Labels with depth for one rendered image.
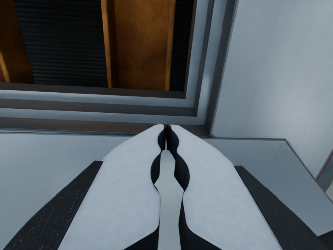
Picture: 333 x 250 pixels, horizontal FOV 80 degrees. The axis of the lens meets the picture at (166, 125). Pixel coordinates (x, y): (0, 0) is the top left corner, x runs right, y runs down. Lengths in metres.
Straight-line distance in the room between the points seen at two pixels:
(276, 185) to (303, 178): 0.02
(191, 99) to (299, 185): 0.11
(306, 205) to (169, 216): 0.12
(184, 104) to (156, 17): 0.16
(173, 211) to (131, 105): 0.09
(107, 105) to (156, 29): 0.16
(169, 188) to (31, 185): 0.10
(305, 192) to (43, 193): 0.21
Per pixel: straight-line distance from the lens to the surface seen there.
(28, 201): 0.20
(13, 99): 0.19
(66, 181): 0.17
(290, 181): 0.19
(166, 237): 0.22
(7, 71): 0.32
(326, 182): 0.55
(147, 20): 0.29
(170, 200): 0.17
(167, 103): 0.16
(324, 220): 0.25
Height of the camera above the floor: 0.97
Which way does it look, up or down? 60 degrees down
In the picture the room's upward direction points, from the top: 177 degrees clockwise
